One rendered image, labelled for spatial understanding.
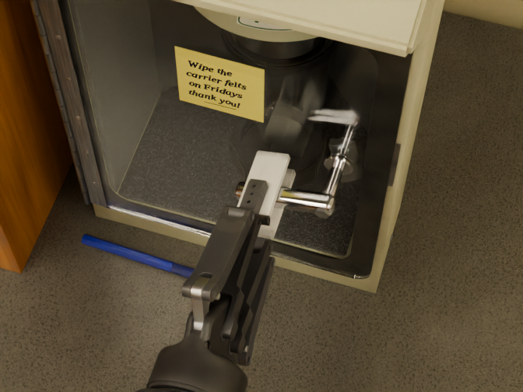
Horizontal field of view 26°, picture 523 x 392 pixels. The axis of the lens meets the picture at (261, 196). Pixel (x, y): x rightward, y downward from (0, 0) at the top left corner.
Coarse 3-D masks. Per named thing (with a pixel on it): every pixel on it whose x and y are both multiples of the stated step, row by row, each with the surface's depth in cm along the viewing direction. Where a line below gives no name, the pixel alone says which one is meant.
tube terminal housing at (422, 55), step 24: (432, 24) 84; (432, 48) 96; (408, 96) 90; (408, 120) 92; (408, 144) 100; (408, 168) 118; (120, 216) 124; (384, 216) 106; (192, 240) 123; (384, 240) 110; (288, 264) 121; (360, 288) 121
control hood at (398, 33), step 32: (192, 0) 68; (224, 0) 68; (256, 0) 68; (288, 0) 68; (320, 0) 68; (352, 0) 68; (384, 0) 68; (416, 0) 68; (320, 32) 67; (352, 32) 67; (384, 32) 67; (416, 32) 67
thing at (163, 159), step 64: (64, 0) 91; (128, 0) 88; (128, 64) 95; (256, 64) 90; (320, 64) 87; (384, 64) 85; (128, 128) 105; (192, 128) 101; (256, 128) 98; (320, 128) 95; (384, 128) 92; (128, 192) 116; (192, 192) 111; (320, 192) 103; (384, 192) 100; (320, 256) 114
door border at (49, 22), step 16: (48, 0) 91; (48, 16) 93; (48, 32) 95; (64, 32) 94; (64, 48) 96; (48, 64) 99; (64, 64) 99; (64, 80) 101; (64, 96) 103; (80, 96) 102; (80, 112) 105; (80, 128) 107; (80, 144) 110; (80, 160) 113; (96, 160) 112; (96, 176) 115; (96, 192) 118
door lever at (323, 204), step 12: (336, 156) 97; (336, 168) 98; (348, 168) 98; (336, 180) 97; (240, 192) 98; (288, 192) 97; (300, 192) 97; (312, 192) 96; (324, 192) 96; (336, 192) 97; (276, 204) 97; (288, 204) 97; (300, 204) 96; (312, 204) 96; (324, 204) 96; (324, 216) 96
